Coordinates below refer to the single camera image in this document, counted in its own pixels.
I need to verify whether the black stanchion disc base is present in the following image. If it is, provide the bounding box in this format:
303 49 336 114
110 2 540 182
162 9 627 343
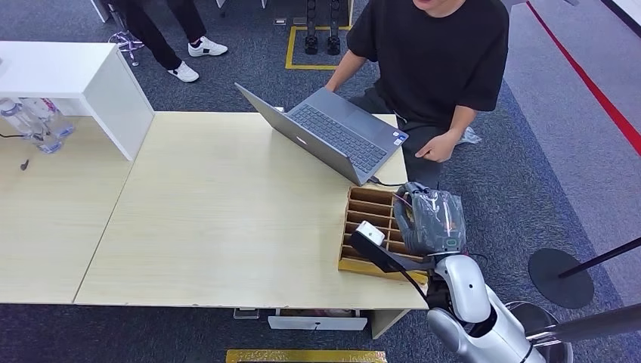
528 249 596 310

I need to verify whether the clear plastic water bottle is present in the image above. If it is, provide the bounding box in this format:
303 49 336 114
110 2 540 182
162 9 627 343
22 98 76 140
0 98 64 154

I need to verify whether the black laptop cable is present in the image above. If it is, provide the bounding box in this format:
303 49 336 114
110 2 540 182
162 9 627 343
369 175 407 189

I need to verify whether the chrome rimmed stanchion base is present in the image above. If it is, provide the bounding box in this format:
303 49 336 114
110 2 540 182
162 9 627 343
506 300 575 363

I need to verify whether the wooden card organiser box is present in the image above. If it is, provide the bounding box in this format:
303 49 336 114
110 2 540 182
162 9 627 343
338 186 431 286

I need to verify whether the white desk riser shelf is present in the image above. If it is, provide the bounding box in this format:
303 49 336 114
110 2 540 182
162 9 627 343
0 41 155 163

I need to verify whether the black robot leg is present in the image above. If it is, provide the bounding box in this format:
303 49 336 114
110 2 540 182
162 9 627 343
304 0 320 56
327 0 342 57

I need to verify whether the white under-desk drawer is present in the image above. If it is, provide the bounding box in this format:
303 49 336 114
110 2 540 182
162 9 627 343
267 309 369 332

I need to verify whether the grey open laptop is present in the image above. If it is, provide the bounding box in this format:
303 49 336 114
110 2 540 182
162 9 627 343
234 82 410 188

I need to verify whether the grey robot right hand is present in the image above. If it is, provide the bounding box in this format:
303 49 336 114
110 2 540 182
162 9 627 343
392 181 468 256

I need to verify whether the chrome chair base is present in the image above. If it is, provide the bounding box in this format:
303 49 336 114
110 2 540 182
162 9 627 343
108 29 147 67

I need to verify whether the seated person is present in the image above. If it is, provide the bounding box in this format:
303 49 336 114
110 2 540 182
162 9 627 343
324 0 511 191

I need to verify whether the gold box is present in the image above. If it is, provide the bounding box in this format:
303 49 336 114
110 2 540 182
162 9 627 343
225 349 388 363

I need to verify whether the person's left hand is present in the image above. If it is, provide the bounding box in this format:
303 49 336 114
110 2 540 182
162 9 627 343
414 129 460 164

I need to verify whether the clear plastic bag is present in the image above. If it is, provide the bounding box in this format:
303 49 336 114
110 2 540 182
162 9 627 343
454 126 483 147

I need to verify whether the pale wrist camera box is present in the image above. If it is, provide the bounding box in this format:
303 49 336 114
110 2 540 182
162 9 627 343
348 221 438 275

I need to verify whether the thin black stanchion pole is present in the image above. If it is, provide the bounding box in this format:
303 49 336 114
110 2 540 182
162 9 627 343
557 236 641 280

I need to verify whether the standing person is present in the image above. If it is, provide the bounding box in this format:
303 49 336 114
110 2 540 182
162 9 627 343
117 0 229 84

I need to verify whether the thick black stanchion pole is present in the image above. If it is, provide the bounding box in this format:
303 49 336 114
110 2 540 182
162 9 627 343
525 302 641 348

